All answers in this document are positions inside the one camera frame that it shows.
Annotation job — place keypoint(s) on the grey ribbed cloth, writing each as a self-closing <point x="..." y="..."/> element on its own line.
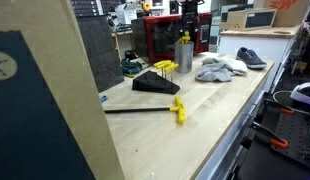
<point x="214" y="72"/>

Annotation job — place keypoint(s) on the cardboard box on counter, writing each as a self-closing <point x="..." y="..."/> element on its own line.
<point x="249" y="19"/>

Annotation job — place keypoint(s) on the dark grey felt panel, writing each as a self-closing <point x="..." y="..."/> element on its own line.
<point x="100" y="49"/>

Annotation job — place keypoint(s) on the large yellow T-handle wrench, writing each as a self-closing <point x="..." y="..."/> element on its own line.
<point x="178" y="108"/>

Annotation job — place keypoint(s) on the dark grey sneaker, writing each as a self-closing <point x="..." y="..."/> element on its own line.
<point x="250" y="58"/>

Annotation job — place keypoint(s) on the white terry towel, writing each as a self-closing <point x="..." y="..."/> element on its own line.
<point x="235" y="66"/>

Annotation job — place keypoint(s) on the yellow hex key in stand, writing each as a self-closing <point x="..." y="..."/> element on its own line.
<point x="170" y="68"/>
<point x="161" y="65"/>

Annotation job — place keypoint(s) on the grey metal tin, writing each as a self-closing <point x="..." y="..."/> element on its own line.
<point x="184" y="56"/>

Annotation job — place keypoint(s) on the red black microwave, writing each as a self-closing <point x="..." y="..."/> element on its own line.
<point x="155" y="36"/>

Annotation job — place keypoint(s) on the black perforated plate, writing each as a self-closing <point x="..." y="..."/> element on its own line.
<point x="295" y="129"/>

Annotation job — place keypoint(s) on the black orange clamp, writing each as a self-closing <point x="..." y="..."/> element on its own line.
<point x="273" y="138"/>

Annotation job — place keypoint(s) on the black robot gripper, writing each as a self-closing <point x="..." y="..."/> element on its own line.
<point x="189" y="11"/>

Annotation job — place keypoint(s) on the black wedge key stand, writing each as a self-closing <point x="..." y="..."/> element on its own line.
<point x="151" y="82"/>

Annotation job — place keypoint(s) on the white side counter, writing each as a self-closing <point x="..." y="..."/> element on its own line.
<point x="269" y="44"/>

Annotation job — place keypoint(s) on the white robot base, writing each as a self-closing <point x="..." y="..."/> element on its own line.
<point x="299" y="96"/>

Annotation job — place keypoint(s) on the yellow T-handle hex key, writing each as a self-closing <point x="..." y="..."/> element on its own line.
<point x="185" y="38"/>

